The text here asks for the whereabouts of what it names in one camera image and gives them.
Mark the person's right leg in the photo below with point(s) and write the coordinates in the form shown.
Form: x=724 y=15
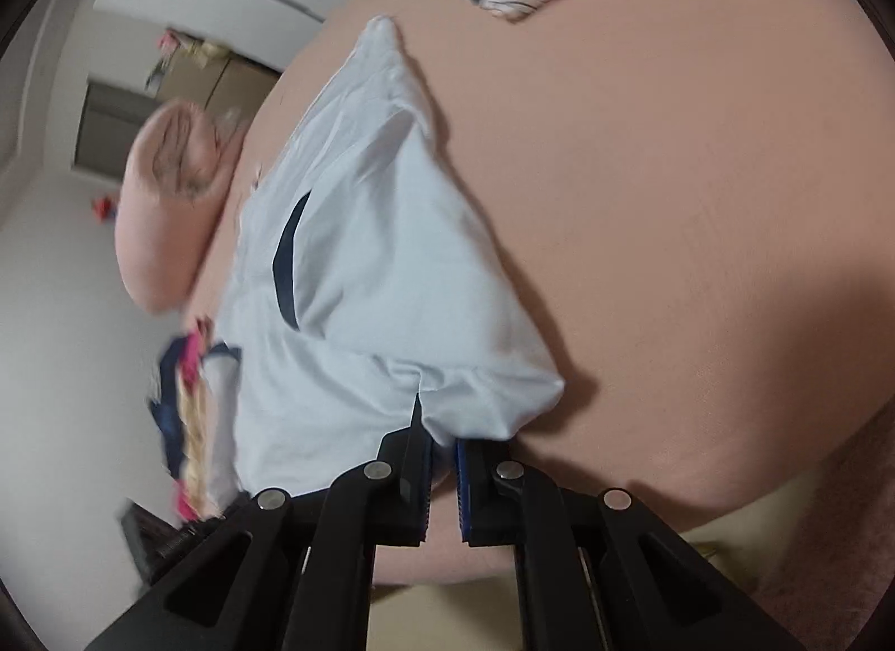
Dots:
x=832 y=553

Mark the magenta garment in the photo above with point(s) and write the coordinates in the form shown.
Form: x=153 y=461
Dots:
x=190 y=357

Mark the rolled pink quilt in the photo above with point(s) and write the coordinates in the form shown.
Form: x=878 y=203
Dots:
x=168 y=203

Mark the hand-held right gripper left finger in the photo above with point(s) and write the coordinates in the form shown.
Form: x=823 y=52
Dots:
x=419 y=497

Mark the grey door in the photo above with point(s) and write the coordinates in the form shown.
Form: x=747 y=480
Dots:
x=115 y=127

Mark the bed with pink sheet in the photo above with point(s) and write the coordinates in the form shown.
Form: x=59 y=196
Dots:
x=664 y=238

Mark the red and blue plush toy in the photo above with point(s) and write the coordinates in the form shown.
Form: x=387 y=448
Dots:
x=106 y=209

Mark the white shirt with navy trim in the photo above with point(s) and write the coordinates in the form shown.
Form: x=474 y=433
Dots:
x=391 y=259

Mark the pile of unfolded clothes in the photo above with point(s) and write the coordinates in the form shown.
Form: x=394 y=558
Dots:
x=168 y=413

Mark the beige cabinet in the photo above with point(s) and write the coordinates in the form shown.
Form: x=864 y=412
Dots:
x=224 y=85

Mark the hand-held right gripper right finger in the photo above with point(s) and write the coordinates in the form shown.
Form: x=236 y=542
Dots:
x=465 y=497

